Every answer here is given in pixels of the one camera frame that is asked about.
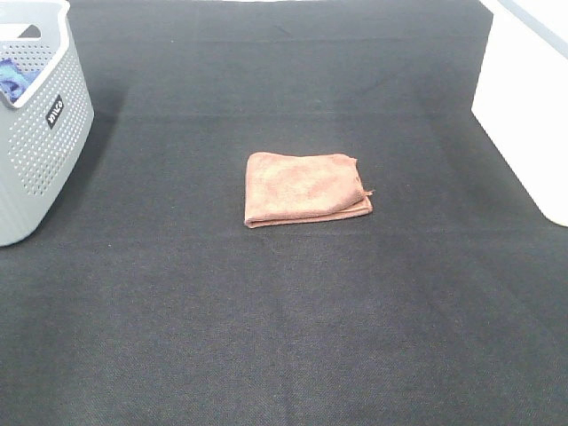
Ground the grey perforated laundry basket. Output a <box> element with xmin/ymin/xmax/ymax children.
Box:
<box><xmin>1</xmin><ymin>1</ymin><xmax>94</xmax><ymax>247</ymax></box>

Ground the brown microfiber towel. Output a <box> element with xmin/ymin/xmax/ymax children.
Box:
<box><xmin>244</xmin><ymin>152</ymin><xmax>373</xmax><ymax>228</ymax></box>

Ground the white storage box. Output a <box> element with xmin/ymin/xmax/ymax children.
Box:
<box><xmin>471</xmin><ymin>1</ymin><xmax>567</xmax><ymax>226</ymax></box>

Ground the blue cloth in basket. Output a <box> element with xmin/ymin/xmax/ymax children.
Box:
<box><xmin>1</xmin><ymin>59</ymin><xmax>39</xmax><ymax>103</ymax></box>

